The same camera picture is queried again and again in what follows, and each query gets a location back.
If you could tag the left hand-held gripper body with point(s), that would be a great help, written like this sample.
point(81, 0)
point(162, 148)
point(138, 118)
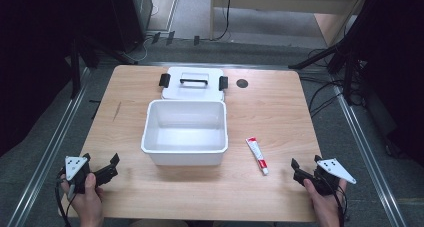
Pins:
point(76, 168)

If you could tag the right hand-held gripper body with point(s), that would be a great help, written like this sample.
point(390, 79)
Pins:
point(328, 175)

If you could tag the white and red tube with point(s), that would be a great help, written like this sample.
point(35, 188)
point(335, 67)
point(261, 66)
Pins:
point(257, 153)

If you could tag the white plastic storage box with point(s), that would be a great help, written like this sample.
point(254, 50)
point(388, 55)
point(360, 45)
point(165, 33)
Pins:
point(185, 132)

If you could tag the person's right hand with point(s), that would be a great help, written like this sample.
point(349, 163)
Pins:
point(323, 203)

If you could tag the person's left hand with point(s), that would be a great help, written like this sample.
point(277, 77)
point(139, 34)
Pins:
point(87, 202)

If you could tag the black tripod stand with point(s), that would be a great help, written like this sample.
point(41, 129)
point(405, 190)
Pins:
point(83, 53)
point(336, 50)

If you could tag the black round table grommet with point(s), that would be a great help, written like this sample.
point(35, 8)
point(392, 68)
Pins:
point(242, 83)

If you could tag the dark curtain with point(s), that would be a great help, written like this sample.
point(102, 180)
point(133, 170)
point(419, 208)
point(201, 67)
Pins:
point(36, 53)
point(396, 63)

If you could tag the black plug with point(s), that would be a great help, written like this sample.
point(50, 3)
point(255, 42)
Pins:
point(170, 37)
point(196, 40)
point(155, 37)

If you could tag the black cabinet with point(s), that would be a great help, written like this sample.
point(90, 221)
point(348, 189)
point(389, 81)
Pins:
point(128, 17)

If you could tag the light wooden furniture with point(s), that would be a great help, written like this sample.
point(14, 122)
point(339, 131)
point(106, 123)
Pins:
point(283, 0)

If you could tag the metal floor rail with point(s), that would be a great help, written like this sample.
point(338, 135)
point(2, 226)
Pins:
point(366, 147)
point(50, 150)

